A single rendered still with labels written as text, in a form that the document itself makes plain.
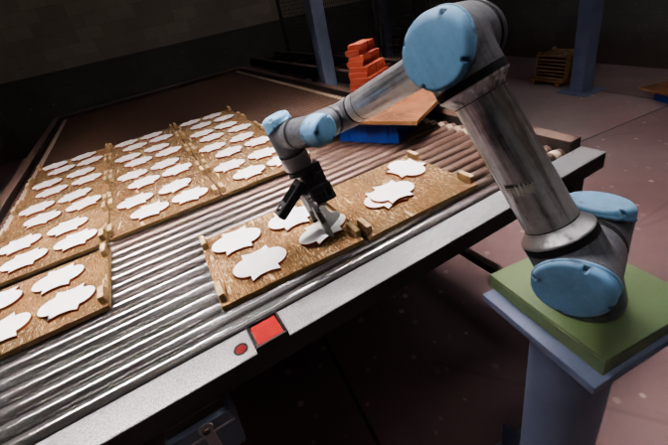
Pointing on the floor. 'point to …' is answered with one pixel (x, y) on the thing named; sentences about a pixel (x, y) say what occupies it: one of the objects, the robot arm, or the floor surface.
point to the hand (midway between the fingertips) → (322, 229)
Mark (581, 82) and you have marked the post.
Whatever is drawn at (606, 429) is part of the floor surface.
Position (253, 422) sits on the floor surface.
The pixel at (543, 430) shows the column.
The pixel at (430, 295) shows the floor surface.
